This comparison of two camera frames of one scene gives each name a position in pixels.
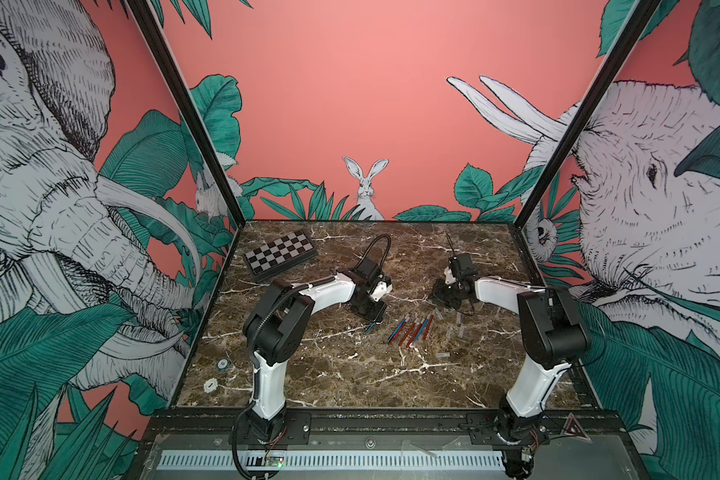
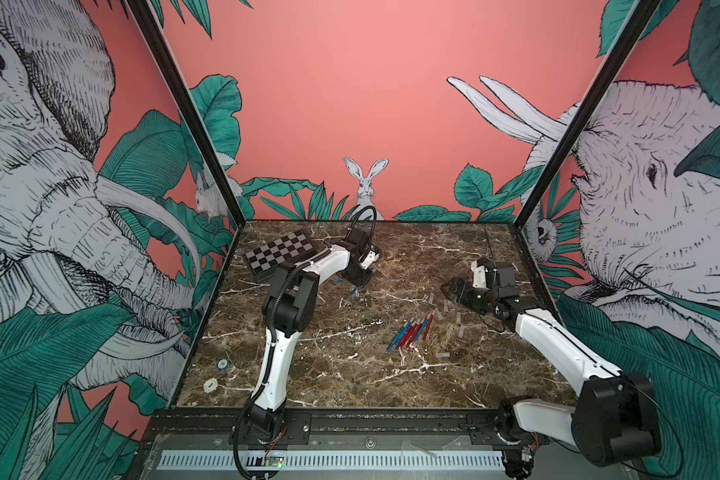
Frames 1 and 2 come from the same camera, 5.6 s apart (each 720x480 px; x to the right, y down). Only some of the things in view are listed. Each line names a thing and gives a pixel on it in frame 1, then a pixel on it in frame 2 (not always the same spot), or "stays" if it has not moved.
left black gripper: [378, 315] -> [362, 282]
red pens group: [417, 326] stays
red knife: [407, 334] stays
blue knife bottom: [418, 335] stays
